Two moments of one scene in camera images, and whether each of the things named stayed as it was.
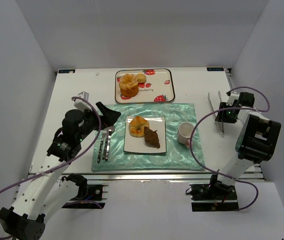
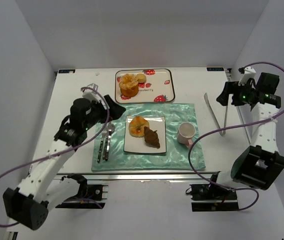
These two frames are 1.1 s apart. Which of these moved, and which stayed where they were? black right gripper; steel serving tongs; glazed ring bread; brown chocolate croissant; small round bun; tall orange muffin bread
Moved: black right gripper; steel serving tongs
Stayed: brown chocolate croissant; glazed ring bread; tall orange muffin bread; small round bun
